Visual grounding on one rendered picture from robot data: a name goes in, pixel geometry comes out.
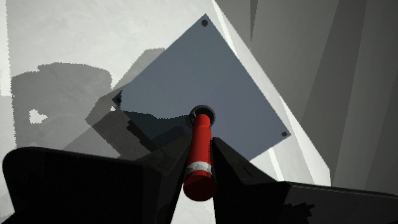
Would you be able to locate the red peg with white band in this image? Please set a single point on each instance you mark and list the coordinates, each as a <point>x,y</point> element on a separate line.
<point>200,178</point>

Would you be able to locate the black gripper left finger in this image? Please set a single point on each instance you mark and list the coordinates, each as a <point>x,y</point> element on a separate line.
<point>143,191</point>

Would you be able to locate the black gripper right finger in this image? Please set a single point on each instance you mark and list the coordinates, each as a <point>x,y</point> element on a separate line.
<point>246,195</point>

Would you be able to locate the grey sloped panel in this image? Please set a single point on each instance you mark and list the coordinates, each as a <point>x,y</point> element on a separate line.
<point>199,73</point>

